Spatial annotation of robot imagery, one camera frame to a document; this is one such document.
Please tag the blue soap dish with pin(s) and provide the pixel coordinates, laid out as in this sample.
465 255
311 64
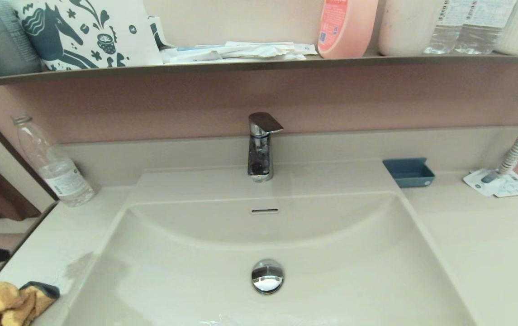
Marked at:
410 174

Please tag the chrome drain stopper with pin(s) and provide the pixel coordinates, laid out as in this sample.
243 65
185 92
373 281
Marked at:
268 276

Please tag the chrome faucet body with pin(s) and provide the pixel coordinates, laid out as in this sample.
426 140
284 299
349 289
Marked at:
258 156

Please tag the small white printed box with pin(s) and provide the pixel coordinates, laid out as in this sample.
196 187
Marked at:
157 31

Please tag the white packet with blue stripe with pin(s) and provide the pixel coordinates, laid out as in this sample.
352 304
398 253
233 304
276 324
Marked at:
193 56

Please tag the brown wall shelf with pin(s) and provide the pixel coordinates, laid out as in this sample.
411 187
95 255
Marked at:
240 66

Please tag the cream white jar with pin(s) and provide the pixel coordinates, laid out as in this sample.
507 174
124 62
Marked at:
403 31

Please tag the white bag with horse print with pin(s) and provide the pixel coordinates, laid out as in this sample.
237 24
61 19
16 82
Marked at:
123 45

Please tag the clear plastic water bottle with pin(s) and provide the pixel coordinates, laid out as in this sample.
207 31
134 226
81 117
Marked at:
444 40
480 36

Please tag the capless clear plastic bottle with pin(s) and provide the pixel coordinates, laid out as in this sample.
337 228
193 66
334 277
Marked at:
59 176

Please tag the small white card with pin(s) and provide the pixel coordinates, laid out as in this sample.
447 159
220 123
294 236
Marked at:
307 49

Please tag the white printed paper leaflet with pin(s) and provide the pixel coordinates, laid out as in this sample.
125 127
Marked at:
514 186

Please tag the white crumpled wrapper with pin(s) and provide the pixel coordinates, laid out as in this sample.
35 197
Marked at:
263 50

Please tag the pink plastic bottle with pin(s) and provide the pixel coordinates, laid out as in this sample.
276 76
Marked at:
354 31

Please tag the beige ceramic sink basin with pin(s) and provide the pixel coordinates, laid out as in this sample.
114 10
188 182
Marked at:
354 271

